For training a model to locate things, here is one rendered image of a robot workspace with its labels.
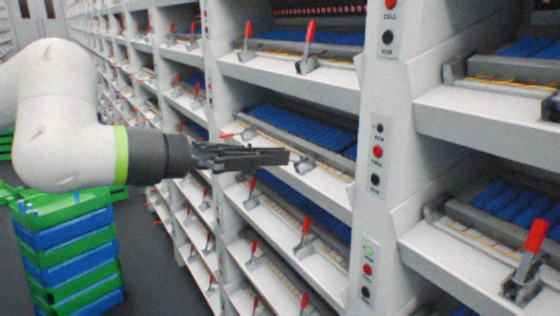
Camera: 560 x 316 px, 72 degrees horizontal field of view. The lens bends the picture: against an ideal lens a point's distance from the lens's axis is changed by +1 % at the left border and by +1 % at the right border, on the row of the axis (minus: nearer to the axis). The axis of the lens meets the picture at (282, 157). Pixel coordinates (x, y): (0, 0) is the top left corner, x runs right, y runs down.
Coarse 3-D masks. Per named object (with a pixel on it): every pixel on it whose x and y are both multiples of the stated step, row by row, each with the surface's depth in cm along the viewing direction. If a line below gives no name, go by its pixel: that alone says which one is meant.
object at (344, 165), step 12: (240, 120) 110; (252, 120) 103; (264, 132) 98; (276, 132) 92; (276, 144) 90; (288, 144) 88; (300, 144) 83; (312, 144) 81; (324, 156) 76; (336, 156) 74; (336, 168) 74; (348, 168) 70
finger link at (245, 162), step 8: (216, 160) 61; (224, 160) 62; (232, 160) 63; (240, 160) 64; (248, 160) 66; (256, 160) 67; (224, 168) 63; (232, 168) 64; (240, 168) 65; (248, 168) 66; (256, 168) 67
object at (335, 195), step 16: (256, 96) 115; (288, 96) 108; (224, 112) 111; (240, 112) 112; (336, 112) 90; (224, 128) 111; (240, 128) 108; (256, 144) 96; (272, 144) 93; (288, 176) 81; (304, 176) 76; (320, 176) 74; (336, 176) 73; (304, 192) 77; (320, 192) 70; (336, 192) 68; (352, 192) 61; (336, 208) 68; (352, 208) 62
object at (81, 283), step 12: (108, 264) 165; (120, 264) 170; (84, 276) 158; (96, 276) 162; (36, 288) 154; (48, 288) 147; (60, 288) 151; (72, 288) 155; (84, 288) 159; (48, 300) 148; (60, 300) 152
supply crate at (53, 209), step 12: (72, 192) 166; (84, 192) 170; (96, 192) 166; (108, 192) 158; (12, 204) 148; (24, 204) 153; (36, 204) 156; (48, 204) 159; (60, 204) 159; (72, 204) 148; (84, 204) 151; (96, 204) 155; (108, 204) 160; (12, 216) 149; (24, 216) 139; (36, 216) 139; (48, 216) 142; (60, 216) 145; (72, 216) 149; (36, 228) 139
